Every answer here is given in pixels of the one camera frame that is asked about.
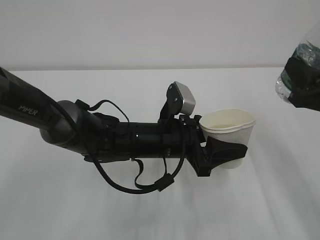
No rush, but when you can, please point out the white paper cup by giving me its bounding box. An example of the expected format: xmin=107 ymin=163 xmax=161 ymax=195
xmin=199 ymin=107 xmax=257 ymax=170

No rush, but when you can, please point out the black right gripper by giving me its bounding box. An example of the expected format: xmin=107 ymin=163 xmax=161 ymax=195
xmin=284 ymin=57 xmax=320 ymax=112

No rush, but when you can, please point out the clear plastic water bottle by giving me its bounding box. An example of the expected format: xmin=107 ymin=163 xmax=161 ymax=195
xmin=275 ymin=22 xmax=320 ymax=111

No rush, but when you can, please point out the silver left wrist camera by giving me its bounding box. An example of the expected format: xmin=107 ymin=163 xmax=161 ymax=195
xmin=159 ymin=81 xmax=196 ymax=121

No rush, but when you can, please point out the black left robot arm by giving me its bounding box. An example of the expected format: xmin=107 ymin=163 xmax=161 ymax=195
xmin=0 ymin=69 xmax=248 ymax=177

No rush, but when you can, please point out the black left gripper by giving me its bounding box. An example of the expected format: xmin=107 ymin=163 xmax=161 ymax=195
xmin=179 ymin=114 xmax=248 ymax=177

